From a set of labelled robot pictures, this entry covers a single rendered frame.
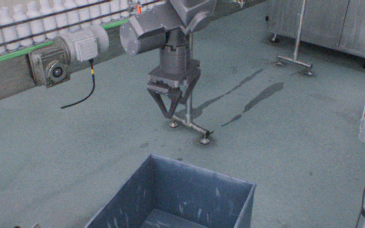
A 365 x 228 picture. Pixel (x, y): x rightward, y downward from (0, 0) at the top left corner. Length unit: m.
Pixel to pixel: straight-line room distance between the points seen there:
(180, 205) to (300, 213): 1.25
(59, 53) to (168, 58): 1.04
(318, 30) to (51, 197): 2.99
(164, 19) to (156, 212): 0.73
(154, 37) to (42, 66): 1.07
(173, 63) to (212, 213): 0.56
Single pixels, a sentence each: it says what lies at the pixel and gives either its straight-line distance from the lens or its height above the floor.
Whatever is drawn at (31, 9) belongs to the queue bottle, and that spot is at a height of 1.14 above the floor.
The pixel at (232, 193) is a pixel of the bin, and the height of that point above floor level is 0.90.
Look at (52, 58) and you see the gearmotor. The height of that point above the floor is 0.97.
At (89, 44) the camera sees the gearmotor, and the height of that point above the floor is 1.01.
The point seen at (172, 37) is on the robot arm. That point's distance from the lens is 0.70.
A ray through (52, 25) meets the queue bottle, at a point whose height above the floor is 1.06.
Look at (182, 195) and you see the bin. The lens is 1.16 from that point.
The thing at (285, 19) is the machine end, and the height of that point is 0.30.
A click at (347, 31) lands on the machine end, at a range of 4.11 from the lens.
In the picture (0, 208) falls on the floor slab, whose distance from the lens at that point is 2.51.
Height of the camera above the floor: 1.63
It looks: 32 degrees down
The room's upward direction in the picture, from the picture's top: straight up
